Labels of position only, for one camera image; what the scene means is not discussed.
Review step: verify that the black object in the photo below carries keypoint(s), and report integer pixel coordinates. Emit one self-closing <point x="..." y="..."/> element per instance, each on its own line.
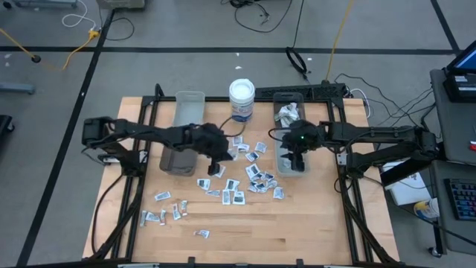
<point x="5" y="126"/>

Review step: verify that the grey cart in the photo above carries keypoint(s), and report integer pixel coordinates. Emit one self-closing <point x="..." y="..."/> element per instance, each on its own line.
<point x="453" y="126"/>

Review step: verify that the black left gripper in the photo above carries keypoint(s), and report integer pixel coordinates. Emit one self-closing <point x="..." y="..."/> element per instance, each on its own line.
<point x="208" y="143"/>

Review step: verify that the white plastic bin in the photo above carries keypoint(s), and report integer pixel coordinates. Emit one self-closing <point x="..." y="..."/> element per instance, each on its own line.
<point x="283" y="172"/>
<point x="189" y="108"/>

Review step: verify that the wipes canister lying down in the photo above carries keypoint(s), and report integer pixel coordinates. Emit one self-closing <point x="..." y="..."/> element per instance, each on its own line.
<point x="427" y="208"/>

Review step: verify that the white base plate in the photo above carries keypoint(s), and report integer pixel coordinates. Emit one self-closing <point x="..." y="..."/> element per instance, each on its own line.
<point x="342" y="159"/>
<point x="143" y="156"/>

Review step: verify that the black laptop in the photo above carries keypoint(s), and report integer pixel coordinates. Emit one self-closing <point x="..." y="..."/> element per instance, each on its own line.
<point x="461" y="87"/>

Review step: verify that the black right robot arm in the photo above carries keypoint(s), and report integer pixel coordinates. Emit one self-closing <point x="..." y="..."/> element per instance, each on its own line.
<point x="372" y="134"/>

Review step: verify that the grey translucent plastic bin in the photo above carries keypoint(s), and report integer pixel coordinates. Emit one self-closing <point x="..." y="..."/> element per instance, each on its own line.
<point x="279" y="98"/>
<point x="178" y="164"/>

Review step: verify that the grey furniture leg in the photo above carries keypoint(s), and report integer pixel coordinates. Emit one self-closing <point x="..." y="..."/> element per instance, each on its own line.
<point x="16" y="88"/>

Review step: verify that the Lysol wipes canister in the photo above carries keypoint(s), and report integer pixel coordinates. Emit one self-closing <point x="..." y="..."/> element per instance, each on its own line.
<point x="241" y="93"/>

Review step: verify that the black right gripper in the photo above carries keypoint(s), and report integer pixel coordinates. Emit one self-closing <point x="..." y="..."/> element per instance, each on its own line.
<point x="303" y="136"/>

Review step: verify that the crumpled white wipe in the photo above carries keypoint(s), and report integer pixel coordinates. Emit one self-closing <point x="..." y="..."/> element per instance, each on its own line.
<point x="288" y="113"/>

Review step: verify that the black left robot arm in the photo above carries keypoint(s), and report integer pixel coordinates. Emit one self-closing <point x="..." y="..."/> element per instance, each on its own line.
<point x="122" y="128"/>

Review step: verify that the black keyboard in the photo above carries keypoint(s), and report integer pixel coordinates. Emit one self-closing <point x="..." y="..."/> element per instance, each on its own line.
<point x="461" y="199"/>

